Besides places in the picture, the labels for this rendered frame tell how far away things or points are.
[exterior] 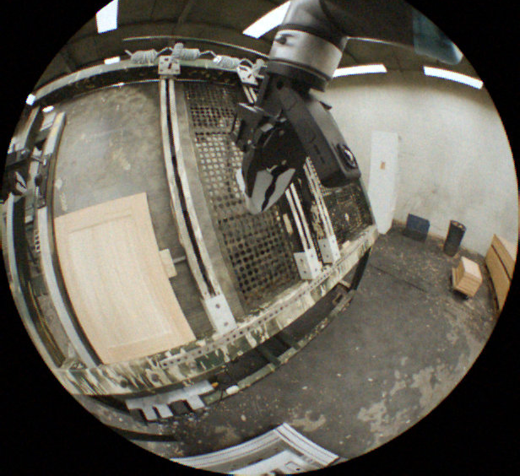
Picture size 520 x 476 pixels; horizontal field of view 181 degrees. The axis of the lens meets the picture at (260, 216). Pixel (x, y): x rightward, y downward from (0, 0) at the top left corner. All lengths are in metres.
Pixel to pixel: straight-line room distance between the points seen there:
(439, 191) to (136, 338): 5.29
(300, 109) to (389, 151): 3.57
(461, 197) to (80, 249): 5.58
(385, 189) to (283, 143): 3.59
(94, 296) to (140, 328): 0.17
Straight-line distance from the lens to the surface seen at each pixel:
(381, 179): 3.75
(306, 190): 0.87
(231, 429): 1.42
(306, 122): 0.16
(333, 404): 1.49
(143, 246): 0.55
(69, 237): 0.64
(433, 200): 5.07
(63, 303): 0.66
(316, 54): 0.19
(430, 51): 0.15
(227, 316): 0.55
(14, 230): 0.86
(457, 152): 5.18
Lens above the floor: 1.40
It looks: 21 degrees down
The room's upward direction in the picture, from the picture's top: straight up
